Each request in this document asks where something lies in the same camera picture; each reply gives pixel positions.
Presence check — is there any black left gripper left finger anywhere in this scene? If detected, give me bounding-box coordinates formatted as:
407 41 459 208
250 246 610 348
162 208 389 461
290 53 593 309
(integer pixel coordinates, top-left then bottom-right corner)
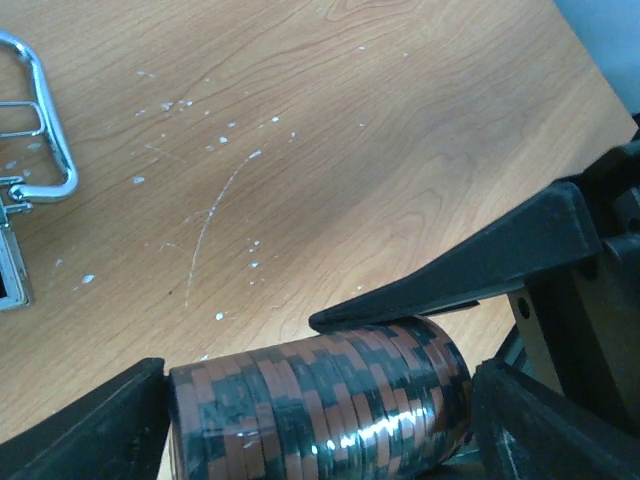
1 358 169 479

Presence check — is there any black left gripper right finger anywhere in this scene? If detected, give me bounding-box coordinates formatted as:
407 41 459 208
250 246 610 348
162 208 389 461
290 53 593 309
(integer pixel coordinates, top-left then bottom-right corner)
472 360 639 479

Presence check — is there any aluminium poker case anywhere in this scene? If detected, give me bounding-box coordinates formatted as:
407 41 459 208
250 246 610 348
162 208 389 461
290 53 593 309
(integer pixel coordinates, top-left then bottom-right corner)
1 30 79 312

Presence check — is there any grey chip stack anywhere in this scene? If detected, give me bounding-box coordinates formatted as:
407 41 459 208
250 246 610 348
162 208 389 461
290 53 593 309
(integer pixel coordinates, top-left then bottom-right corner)
169 317 471 479

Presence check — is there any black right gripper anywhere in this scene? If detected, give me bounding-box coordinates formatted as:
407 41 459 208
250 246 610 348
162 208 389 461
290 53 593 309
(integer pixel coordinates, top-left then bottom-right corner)
309 144 639 430

